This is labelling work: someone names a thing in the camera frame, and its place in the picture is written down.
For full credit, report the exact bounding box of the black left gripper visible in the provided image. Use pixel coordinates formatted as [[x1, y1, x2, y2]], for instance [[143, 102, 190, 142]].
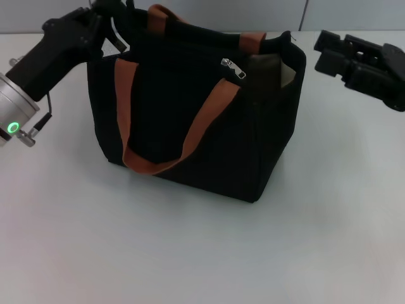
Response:
[[5, 0, 136, 103]]

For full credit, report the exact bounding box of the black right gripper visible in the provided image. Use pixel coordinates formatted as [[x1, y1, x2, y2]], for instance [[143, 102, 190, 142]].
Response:
[[313, 29, 405, 112]]

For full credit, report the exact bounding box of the silver zipper pull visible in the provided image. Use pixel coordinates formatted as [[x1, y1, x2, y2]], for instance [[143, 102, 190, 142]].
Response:
[[220, 57, 247, 80]]

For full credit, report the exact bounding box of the black bag with orange handles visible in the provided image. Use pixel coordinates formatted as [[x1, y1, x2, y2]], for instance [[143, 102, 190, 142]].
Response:
[[85, 3, 308, 204]]

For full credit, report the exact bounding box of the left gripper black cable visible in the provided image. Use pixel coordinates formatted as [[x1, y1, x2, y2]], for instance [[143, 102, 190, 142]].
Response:
[[16, 91, 53, 149]]

